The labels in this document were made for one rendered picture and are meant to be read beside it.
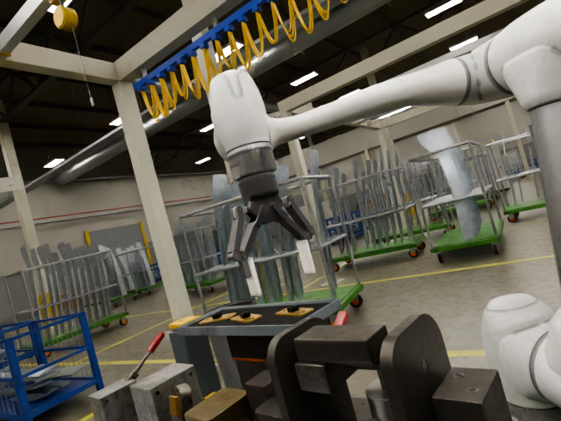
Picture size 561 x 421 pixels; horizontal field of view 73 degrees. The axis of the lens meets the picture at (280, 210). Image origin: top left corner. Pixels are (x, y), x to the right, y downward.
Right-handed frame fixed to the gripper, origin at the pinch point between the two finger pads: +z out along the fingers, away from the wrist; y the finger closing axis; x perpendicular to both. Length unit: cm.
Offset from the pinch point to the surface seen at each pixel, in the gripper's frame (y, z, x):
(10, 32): 0, -209, -271
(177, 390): 22.8, 12.5, -6.8
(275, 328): 7.5, 6.8, 4.3
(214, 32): -147, -189, -214
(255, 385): 14.8, 13.0, 6.0
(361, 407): -38, 53, -32
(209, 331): 11.2, 7.2, -14.9
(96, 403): 31, 18, -41
